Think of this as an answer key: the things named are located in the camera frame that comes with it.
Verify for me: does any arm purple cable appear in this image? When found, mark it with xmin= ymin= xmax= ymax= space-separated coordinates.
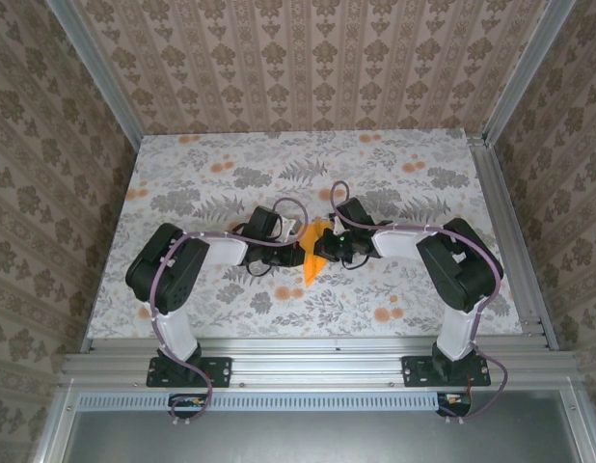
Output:
xmin=150 ymin=196 xmax=310 ymax=428
xmin=329 ymin=180 xmax=511 ymax=425

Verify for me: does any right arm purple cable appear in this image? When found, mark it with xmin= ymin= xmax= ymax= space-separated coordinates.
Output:
xmin=329 ymin=180 xmax=511 ymax=425

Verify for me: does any grey metal panel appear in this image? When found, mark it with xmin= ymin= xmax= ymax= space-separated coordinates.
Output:
xmin=61 ymin=409 xmax=583 ymax=463

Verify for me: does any aluminium table side rail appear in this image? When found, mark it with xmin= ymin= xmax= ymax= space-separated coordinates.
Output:
xmin=465 ymin=128 xmax=560 ymax=352

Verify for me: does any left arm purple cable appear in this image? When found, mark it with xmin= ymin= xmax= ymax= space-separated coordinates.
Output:
xmin=150 ymin=196 xmax=310 ymax=428

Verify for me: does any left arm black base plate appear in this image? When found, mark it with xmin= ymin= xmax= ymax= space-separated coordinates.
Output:
xmin=146 ymin=355 xmax=233 ymax=389

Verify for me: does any aluminium corner post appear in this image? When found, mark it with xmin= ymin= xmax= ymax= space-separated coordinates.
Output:
xmin=481 ymin=0 xmax=578 ymax=146
xmin=45 ymin=0 xmax=146 ymax=150

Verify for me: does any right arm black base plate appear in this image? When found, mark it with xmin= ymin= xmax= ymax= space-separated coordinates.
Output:
xmin=401 ymin=355 xmax=492 ymax=389

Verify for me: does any aluminium frame beam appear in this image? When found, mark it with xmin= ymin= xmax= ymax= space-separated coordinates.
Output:
xmin=59 ymin=336 xmax=583 ymax=393

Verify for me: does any aluminium frame side bar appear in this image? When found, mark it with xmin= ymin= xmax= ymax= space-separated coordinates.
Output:
xmin=557 ymin=380 xmax=596 ymax=463
xmin=31 ymin=380 xmax=82 ymax=463

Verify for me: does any slotted grey cable duct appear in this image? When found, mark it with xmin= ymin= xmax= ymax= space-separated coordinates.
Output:
xmin=78 ymin=391 xmax=442 ymax=412

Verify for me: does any orange paper sheet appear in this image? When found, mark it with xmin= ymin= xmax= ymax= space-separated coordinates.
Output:
xmin=300 ymin=219 xmax=334 ymax=289

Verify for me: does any black controller board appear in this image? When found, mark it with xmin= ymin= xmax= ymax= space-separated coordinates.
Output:
xmin=435 ymin=391 xmax=473 ymax=419
xmin=168 ymin=393 xmax=208 ymax=420

